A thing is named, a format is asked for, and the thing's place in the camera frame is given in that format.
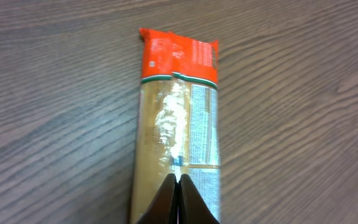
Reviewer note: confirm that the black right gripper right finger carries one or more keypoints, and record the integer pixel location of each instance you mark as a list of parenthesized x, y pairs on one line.
[(191, 206)]

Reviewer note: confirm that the orange noodle packet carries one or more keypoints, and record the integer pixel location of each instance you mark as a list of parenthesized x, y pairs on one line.
[(178, 118)]

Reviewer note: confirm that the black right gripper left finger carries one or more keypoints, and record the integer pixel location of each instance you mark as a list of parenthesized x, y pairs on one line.
[(164, 207)]

